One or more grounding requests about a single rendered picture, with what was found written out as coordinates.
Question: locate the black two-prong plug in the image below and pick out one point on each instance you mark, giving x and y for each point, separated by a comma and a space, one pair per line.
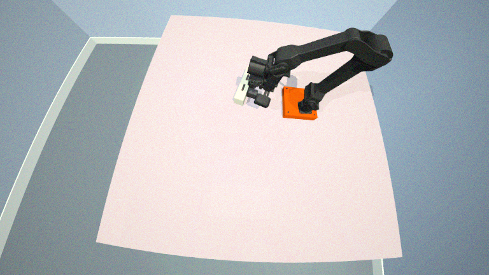
251, 92

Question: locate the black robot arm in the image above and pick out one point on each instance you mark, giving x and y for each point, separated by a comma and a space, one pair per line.
370, 50

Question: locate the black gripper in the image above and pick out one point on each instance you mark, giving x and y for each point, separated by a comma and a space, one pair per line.
264, 100

